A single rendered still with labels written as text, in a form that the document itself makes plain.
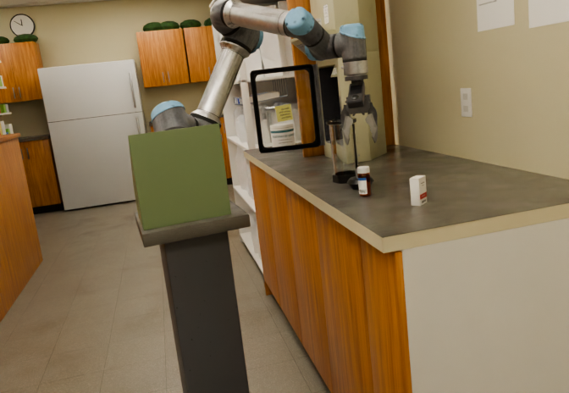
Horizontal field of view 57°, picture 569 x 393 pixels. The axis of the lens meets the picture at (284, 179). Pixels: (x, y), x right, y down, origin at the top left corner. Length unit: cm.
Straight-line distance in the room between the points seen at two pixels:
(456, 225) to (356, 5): 125
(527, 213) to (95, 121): 614
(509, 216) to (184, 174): 90
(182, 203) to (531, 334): 103
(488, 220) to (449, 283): 18
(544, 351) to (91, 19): 703
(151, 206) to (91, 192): 561
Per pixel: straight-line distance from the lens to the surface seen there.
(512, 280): 149
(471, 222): 137
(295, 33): 160
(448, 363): 148
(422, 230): 131
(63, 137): 714
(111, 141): 708
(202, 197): 161
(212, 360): 181
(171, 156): 158
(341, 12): 231
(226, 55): 192
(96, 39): 779
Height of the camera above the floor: 132
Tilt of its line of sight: 11 degrees down
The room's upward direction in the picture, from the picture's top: 6 degrees counter-clockwise
